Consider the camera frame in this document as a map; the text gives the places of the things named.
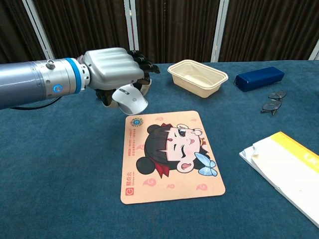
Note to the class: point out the blue glasses case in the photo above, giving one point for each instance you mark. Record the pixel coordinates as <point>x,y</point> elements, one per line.
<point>259,78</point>

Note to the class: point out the cartoon girl mouse pad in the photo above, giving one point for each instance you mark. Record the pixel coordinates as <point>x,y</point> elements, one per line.
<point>172,156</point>

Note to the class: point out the white and yellow booklet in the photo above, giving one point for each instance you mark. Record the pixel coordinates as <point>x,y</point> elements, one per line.
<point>284,169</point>

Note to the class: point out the white partition frame post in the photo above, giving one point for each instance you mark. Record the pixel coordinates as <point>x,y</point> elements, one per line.
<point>219,30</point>
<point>130,25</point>
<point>314,52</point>
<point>38,27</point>

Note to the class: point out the dark brown curtain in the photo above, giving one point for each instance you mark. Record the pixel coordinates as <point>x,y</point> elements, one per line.
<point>174,27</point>

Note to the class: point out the teal table mat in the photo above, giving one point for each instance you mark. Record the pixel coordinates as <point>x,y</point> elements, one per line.
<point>159,154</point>

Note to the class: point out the cream plastic food container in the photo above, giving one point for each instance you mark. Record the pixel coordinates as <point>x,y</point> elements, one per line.
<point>198,77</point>

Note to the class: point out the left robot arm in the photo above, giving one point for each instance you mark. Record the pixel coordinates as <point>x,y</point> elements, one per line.
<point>37,79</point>

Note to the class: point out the black rimmed eyeglasses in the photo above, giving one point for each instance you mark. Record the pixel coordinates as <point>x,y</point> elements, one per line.
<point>272,100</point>

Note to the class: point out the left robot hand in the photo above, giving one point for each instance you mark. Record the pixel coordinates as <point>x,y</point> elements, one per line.
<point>117,69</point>

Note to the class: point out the white computer mouse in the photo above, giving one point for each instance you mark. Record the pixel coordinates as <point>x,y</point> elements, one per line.
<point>130,100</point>

